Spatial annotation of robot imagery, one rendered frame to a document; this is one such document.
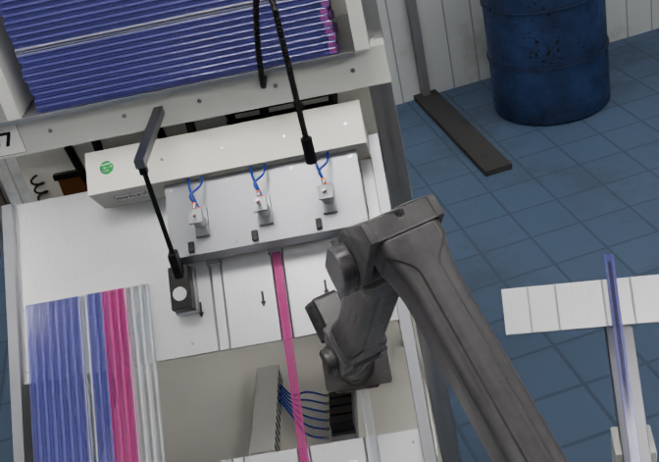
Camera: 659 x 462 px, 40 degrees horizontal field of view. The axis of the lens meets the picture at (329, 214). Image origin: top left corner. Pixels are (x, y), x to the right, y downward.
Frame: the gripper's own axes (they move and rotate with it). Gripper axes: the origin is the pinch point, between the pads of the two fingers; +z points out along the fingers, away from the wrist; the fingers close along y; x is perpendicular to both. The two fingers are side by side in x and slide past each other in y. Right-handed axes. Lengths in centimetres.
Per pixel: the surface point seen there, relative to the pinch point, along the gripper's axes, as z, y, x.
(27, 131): -11, 49, -49
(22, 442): 1, 59, 2
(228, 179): -4.5, 16.8, -35.7
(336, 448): 1.9, 6.0, 11.1
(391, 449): 1.8, -2.7, 12.7
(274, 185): -4.5, 9.2, -33.1
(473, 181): 220, -45, -100
